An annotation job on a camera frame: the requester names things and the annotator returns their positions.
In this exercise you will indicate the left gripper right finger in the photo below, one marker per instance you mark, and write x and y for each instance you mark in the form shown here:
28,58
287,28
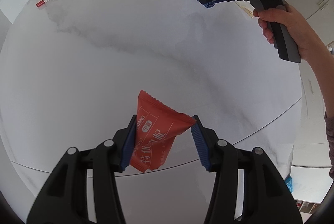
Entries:
248,188

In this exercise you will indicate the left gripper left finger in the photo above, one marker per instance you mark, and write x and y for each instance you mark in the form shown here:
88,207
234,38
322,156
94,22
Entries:
63,197

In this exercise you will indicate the orange snack wrapper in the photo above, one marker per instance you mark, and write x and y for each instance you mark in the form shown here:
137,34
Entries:
157,127

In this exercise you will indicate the person's right forearm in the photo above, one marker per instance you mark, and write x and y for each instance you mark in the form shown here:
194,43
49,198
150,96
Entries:
321,62

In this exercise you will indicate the blue plastic bag on floor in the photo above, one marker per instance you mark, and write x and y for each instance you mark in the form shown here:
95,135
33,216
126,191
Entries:
289,183

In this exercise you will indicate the person's right hand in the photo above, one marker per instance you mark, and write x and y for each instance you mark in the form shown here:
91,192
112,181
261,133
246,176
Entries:
308,42

